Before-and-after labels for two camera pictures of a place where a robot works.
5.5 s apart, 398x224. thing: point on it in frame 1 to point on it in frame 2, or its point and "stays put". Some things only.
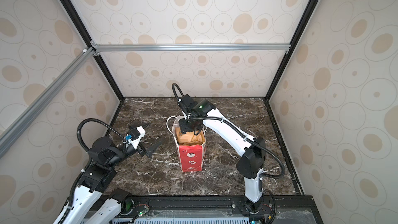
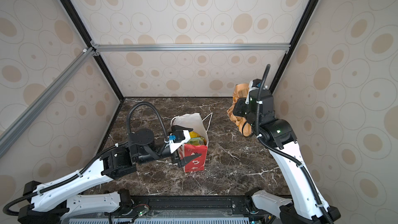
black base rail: (273, 209) stays put
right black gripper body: (185, 125) to (242, 110)
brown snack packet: (189, 138) to (240, 92)
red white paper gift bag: (191, 157) stays put
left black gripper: (142, 151) to (175, 156)
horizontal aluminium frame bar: (189, 47) stays put
